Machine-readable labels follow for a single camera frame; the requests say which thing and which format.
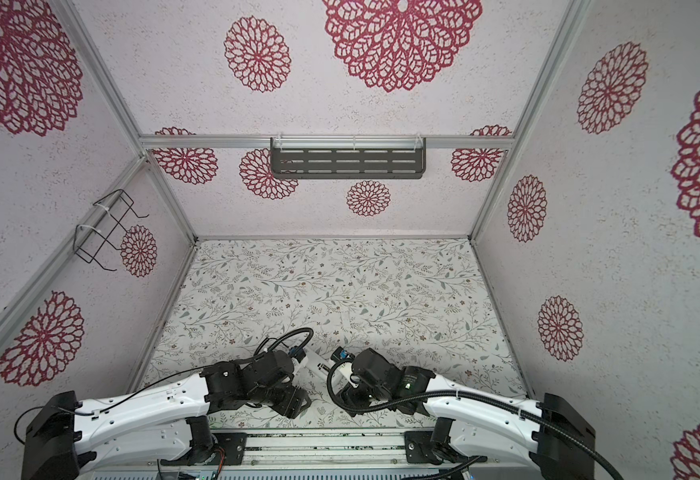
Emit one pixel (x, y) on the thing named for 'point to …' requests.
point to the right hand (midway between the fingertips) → (339, 388)
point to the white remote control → (338, 374)
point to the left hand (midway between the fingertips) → (299, 403)
